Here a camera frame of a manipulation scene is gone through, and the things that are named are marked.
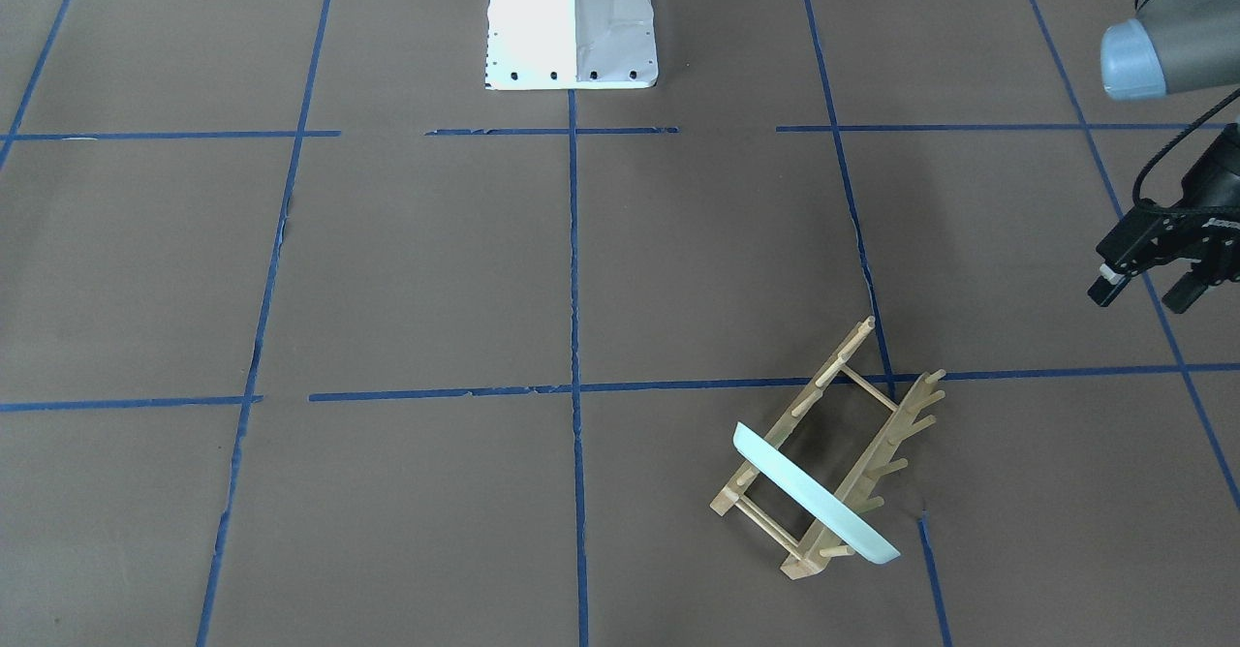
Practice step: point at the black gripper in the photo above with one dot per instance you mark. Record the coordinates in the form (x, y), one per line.
(1213, 174)

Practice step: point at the light green plate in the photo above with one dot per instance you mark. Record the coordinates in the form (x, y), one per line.
(810, 495)

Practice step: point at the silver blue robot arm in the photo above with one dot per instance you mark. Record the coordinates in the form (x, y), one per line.
(1174, 47)

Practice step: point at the wooden plate rack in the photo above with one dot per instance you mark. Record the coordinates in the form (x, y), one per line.
(817, 547)

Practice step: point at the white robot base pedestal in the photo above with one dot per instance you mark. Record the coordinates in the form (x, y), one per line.
(537, 45)

